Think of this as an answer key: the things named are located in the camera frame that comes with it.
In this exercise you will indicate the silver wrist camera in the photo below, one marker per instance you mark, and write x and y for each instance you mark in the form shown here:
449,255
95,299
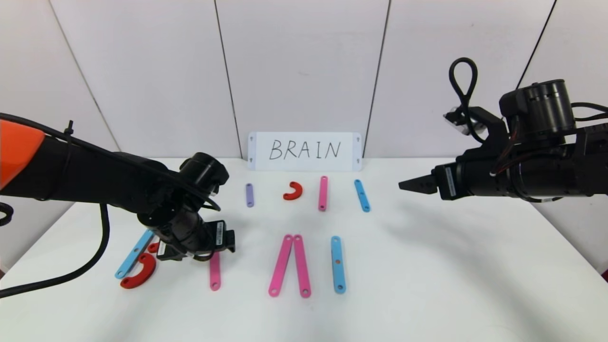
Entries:
214,191
458,118

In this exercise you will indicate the white BRAIN sign card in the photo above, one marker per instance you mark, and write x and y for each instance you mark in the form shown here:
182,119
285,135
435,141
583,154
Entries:
304,151

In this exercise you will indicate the large red curved piece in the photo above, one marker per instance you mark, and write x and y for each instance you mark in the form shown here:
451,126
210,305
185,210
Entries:
153,247
147,271

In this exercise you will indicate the blue flat bar with holes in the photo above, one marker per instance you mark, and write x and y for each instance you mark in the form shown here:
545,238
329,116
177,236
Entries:
130,259
362,195
337,264

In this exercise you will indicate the short purple flat bar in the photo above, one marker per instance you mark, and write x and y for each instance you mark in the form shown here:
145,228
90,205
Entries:
249,195

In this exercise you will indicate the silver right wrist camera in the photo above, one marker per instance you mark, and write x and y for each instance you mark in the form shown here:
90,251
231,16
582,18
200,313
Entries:
458,118

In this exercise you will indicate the small red curved piece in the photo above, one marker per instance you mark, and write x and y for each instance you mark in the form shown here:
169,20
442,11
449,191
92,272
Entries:
299,190

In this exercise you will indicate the pink bar with holes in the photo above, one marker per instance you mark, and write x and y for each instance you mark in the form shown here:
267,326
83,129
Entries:
301,266
323,193
215,273
281,265

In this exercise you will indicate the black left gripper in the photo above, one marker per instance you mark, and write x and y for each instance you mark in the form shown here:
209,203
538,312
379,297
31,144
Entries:
221,233

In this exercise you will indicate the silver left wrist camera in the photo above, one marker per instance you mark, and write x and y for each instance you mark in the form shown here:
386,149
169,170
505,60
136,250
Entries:
214,191

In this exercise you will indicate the black and orange left arm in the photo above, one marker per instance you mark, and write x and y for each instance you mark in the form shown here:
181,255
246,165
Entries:
95,180

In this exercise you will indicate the black right camera mount bracket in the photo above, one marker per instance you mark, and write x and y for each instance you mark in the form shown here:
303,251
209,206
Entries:
491,130

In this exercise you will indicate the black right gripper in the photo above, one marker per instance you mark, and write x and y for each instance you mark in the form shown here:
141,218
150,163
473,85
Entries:
448,182

